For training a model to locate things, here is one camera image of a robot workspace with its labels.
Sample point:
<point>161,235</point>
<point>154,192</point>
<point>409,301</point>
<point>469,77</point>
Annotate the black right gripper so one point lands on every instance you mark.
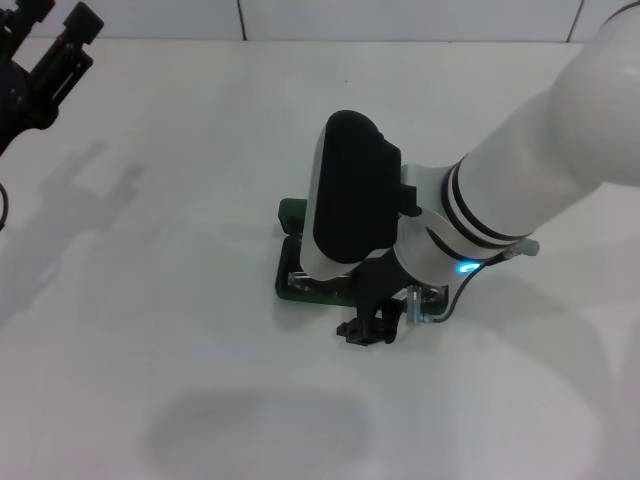
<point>380,285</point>

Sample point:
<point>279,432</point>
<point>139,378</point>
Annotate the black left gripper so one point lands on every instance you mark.
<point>20,100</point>

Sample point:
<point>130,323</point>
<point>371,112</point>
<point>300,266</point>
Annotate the green glasses case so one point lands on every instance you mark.
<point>290,215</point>

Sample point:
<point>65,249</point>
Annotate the right wrist camera housing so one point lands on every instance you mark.
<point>355,195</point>

